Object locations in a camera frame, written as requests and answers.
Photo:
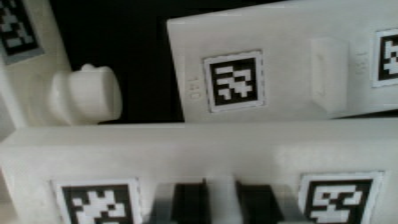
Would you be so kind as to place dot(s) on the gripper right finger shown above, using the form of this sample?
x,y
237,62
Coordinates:
x,y
259,204

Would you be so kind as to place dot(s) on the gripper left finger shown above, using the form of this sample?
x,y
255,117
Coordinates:
x,y
182,204

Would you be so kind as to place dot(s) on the white cabinet body box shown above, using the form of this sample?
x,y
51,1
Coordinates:
x,y
84,170

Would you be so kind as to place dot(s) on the white cabinet door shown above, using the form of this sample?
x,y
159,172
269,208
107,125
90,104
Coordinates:
x,y
56,96
289,61

